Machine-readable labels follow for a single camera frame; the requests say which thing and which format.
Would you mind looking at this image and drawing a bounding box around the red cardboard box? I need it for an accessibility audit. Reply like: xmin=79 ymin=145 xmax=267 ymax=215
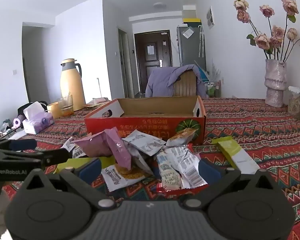
xmin=84 ymin=95 xmax=207 ymax=146

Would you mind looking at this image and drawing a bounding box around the black bag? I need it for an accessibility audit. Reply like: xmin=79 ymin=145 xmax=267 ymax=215
xmin=17 ymin=100 xmax=49 ymax=117

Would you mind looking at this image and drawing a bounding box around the white cracker snack packet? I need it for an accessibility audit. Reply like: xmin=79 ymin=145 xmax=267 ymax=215
xmin=101 ymin=164 xmax=153 ymax=193

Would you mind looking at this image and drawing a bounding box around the yellow thermos jug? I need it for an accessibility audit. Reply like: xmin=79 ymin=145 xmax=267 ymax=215
xmin=60 ymin=58 xmax=87 ymax=112

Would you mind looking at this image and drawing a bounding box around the yellow and black box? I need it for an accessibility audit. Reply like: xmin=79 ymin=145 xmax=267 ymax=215
xmin=182 ymin=17 xmax=202 ymax=27

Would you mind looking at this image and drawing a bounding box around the grey fridge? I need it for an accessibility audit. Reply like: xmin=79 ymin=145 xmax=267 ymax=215
xmin=177 ymin=25 xmax=207 ymax=68

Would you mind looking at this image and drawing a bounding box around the yellow-green box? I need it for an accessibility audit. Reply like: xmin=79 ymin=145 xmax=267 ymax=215
xmin=212 ymin=136 xmax=261 ymax=175
xmin=52 ymin=156 xmax=116 ymax=175

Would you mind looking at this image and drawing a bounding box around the purple bag roll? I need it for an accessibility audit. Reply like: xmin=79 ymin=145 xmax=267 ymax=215
xmin=12 ymin=115 xmax=28 ymax=128

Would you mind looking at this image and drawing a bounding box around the purple jacket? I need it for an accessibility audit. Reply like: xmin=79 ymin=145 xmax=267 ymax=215
xmin=145 ymin=64 xmax=207 ymax=98

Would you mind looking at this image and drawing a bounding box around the pink textured vase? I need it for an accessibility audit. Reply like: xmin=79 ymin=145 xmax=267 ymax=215
xmin=264 ymin=59 xmax=287 ymax=108

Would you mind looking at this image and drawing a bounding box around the pile of snack packets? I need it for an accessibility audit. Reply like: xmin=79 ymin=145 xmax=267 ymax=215
xmin=61 ymin=127 xmax=208 ymax=198

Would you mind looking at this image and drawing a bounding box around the yellow mug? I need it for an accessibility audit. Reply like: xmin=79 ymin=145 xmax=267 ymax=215
xmin=46 ymin=102 xmax=63 ymax=119

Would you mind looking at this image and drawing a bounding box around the white umbrella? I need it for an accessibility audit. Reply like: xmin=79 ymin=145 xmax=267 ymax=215
xmin=197 ymin=25 xmax=205 ymax=58

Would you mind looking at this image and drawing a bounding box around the glass cup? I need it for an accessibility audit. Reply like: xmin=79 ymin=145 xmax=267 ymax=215
xmin=57 ymin=95 xmax=74 ymax=117

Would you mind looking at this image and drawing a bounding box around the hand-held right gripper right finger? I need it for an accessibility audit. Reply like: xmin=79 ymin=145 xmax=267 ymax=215
xmin=182 ymin=159 xmax=276 ymax=208

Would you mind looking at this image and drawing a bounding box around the wooden chair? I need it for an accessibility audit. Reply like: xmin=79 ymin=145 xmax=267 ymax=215
xmin=172 ymin=70 xmax=198 ymax=97

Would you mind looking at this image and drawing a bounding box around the dark brown entrance door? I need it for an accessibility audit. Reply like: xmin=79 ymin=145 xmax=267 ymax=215
xmin=134 ymin=31 xmax=173 ymax=93

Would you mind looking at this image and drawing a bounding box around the purple snack packet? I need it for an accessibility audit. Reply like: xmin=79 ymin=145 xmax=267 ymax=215
xmin=104 ymin=127 xmax=133 ymax=171
xmin=74 ymin=132 xmax=115 ymax=158

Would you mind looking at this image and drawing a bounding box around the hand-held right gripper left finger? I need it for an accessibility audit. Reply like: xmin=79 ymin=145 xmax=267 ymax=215
xmin=22 ymin=159 xmax=116 ymax=208

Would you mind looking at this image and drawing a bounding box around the folded cloth stack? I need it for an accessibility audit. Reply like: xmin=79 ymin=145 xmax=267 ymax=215
xmin=86 ymin=97 xmax=109 ymax=107

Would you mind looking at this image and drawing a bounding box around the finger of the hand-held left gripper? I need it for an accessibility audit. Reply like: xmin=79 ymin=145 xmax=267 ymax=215
xmin=37 ymin=148 xmax=73 ymax=167
xmin=0 ymin=139 xmax=38 ymax=152

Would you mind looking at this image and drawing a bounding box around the purple tissue pack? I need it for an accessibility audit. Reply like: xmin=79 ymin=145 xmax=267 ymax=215
xmin=22 ymin=102 xmax=55 ymax=135

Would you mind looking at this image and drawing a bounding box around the small storage rack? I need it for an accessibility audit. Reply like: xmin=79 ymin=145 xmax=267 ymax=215
xmin=205 ymin=79 xmax=222 ymax=98

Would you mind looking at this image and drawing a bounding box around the bunch of dried roses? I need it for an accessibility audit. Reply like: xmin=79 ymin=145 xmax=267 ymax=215
xmin=234 ymin=0 xmax=300 ymax=61

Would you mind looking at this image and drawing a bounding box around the interior door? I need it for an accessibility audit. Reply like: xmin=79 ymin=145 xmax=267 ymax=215
xmin=118 ymin=28 xmax=129 ymax=98

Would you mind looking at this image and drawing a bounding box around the glass jar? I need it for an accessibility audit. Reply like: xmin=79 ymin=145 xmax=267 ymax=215
xmin=287 ymin=86 xmax=300 ymax=120

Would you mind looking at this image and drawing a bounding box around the white wall panel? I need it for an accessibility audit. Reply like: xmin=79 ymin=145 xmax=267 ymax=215
xmin=206 ymin=6 xmax=214 ymax=29

